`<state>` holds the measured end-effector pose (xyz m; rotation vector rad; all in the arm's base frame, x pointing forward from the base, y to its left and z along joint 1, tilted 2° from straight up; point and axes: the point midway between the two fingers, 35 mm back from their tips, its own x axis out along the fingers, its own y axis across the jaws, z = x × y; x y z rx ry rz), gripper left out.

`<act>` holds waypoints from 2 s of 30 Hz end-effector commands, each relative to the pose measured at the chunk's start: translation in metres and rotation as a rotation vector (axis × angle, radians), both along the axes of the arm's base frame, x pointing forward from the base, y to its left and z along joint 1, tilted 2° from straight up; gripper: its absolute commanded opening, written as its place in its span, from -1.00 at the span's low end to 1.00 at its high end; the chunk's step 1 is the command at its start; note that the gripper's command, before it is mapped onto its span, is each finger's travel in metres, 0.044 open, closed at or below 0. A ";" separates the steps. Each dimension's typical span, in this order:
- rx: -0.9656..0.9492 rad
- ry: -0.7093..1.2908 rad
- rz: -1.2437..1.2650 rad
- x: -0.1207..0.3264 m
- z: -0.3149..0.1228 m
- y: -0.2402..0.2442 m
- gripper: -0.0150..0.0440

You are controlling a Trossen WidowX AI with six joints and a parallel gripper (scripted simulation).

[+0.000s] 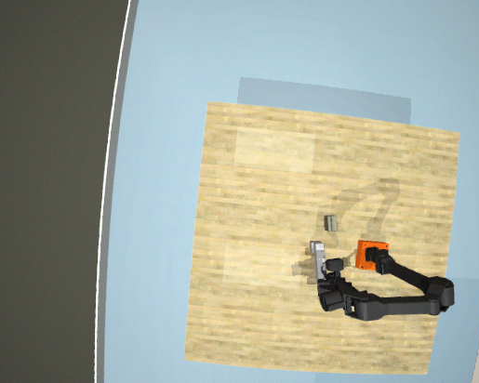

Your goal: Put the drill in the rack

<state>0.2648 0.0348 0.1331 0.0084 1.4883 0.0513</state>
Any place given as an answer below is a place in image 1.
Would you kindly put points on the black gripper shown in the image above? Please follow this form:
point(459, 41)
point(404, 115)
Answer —
point(336, 265)

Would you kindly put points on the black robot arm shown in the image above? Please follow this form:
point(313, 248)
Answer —
point(439, 292)

